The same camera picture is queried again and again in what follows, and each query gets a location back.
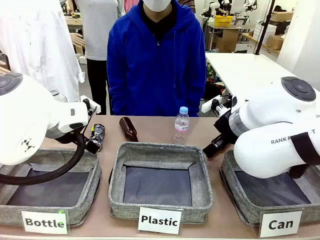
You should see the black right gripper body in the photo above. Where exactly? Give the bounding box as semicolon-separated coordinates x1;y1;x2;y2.
214;111;241;151

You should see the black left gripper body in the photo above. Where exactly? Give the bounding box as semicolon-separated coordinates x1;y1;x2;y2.
53;126;88;146

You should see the crushed dark can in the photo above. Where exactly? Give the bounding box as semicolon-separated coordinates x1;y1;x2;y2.
90;123;106;151

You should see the grey basket labelled Bottle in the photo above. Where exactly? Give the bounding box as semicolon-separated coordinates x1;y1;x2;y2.
0;147;102;227

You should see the grey basket labelled Plastic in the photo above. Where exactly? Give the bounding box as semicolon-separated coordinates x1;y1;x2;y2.
108;141;214;225

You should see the grey basket labelled Can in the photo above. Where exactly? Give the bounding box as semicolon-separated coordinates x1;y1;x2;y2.
219;149;320;228

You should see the white Can label card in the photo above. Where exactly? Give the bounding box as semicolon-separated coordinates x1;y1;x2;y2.
258;210;304;239

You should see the clear plastic water bottle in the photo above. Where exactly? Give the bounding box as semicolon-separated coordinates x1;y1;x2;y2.
172;106;191;145

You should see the brown glass bottle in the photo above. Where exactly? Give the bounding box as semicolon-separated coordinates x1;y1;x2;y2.
118;116;139;143

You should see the white background table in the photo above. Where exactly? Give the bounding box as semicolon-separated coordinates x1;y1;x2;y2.
205;52;320;101

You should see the large cardboard box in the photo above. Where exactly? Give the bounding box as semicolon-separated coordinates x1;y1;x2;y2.
215;29;239;54

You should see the white Plastic label card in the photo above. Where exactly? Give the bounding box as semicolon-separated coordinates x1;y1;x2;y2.
137;206;183;236

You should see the person in blue hoodie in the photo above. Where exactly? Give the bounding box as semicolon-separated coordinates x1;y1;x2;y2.
106;0;207;118

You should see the white Bottle label card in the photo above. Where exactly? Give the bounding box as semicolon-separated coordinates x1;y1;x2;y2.
21;209;69;235

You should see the white lab coat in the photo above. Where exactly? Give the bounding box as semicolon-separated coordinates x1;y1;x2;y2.
0;0;86;103

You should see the yellow plastic crate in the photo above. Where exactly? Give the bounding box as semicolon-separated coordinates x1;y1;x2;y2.
214;14;232;28

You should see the black stand pole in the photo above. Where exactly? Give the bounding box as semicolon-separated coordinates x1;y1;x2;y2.
253;0;276;56

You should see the small cardboard box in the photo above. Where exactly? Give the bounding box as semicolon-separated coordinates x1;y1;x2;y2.
270;11;294;23

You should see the white face mask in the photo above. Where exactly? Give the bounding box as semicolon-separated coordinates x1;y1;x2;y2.
142;0;173;13

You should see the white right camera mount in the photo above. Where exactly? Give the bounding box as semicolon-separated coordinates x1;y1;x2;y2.
201;94;224;113

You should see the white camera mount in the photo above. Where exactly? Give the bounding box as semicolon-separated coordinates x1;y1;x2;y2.
201;94;224;113
79;94;102;115

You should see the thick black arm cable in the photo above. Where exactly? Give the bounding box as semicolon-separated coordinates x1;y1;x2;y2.
0;129;86;186

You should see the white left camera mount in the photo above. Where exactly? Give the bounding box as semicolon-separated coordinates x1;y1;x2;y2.
79;94;102;115

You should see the black arm strap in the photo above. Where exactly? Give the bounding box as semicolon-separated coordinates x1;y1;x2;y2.
290;131;320;166

